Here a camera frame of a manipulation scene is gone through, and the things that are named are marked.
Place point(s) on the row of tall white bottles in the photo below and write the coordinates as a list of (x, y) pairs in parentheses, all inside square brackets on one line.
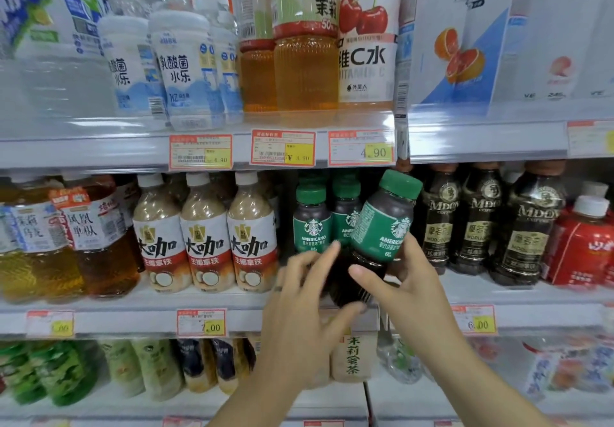
[(527, 33)]

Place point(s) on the row of amber tea bottles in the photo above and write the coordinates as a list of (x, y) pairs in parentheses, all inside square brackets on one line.
[(96, 259)]

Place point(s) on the brown-capped dark coffee bottle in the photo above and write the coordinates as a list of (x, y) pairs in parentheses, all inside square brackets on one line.
[(439, 230), (527, 239), (477, 230)]

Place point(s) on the pink cherry-label drink bottle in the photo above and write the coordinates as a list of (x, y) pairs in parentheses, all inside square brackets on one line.
[(367, 67)]

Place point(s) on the person's right forearm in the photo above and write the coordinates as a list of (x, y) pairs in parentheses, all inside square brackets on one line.
[(479, 388)]

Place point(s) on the store shelving unit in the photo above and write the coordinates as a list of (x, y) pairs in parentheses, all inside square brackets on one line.
[(96, 151)]

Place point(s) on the red yellow price tag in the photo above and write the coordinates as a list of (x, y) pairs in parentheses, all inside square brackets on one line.
[(324, 424), (283, 148), (474, 320), (590, 139), (360, 148), (50, 324), (201, 322), (200, 152), (443, 424)]

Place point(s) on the red bottle white cap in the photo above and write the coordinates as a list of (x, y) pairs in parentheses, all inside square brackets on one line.
[(595, 188), (580, 249)]

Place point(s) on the row of clear water bottles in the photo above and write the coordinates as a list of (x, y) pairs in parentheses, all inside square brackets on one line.
[(53, 57)]

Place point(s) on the green-capped dark coffee bottle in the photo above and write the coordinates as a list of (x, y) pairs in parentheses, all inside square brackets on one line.
[(379, 225)]

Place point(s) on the bright green drink bottle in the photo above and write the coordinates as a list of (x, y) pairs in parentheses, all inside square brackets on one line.
[(19, 374), (64, 374)]

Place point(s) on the person's left forearm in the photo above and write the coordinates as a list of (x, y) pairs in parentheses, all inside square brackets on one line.
[(268, 407)]

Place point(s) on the clear bottle colourful label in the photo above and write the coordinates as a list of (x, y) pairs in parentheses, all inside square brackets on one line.
[(483, 350), (400, 359)]

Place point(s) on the white blue drink bottle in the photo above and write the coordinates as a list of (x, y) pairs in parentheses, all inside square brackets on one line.
[(542, 376)]

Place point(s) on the row of Starbucks bottles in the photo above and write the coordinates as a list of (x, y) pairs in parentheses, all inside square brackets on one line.
[(312, 225)]

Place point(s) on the person's left hand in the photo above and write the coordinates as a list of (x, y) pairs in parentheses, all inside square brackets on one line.
[(302, 340)]

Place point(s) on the person's right hand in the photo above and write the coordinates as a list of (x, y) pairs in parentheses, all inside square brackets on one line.
[(422, 307)]

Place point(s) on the tall tea bottle red band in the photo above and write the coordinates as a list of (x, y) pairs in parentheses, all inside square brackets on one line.
[(256, 76), (307, 72)]

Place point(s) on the yellow bottle dark label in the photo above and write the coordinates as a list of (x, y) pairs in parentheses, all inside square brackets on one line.
[(245, 355), (196, 366), (225, 366)]

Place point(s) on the row of white blue-label bottles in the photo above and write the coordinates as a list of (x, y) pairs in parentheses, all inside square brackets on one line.
[(182, 72)]

